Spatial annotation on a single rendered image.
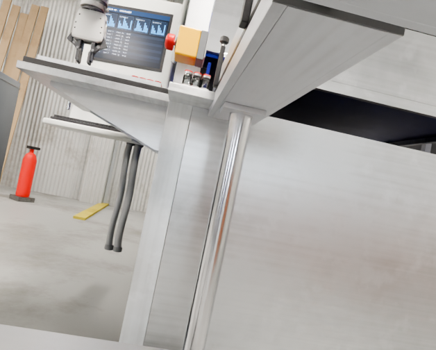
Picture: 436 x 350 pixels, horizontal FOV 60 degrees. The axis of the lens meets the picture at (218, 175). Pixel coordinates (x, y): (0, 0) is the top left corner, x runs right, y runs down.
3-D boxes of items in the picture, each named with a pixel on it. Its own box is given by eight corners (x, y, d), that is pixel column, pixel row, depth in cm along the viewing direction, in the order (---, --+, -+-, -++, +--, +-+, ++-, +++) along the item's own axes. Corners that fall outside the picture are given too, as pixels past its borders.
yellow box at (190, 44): (200, 68, 98) (206, 41, 98) (203, 60, 91) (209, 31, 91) (173, 61, 97) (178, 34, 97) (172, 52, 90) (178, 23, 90)
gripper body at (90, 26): (111, 17, 128) (105, 48, 128) (80, 10, 127) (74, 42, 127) (107, 7, 121) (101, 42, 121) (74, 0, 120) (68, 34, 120)
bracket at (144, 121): (160, 151, 112) (169, 108, 112) (160, 151, 109) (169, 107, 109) (44, 126, 108) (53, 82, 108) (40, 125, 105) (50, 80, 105)
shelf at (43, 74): (189, 133, 171) (189, 129, 171) (198, 108, 102) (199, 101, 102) (82, 110, 166) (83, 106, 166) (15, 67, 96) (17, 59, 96)
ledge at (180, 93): (220, 112, 100) (221, 105, 100) (226, 103, 87) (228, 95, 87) (169, 100, 99) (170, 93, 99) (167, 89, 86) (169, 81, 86)
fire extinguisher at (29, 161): (37, 201, 441) (48, 149, 441) (30, 203, 414) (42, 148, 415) (12, 196, 435) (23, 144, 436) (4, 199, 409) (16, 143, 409)
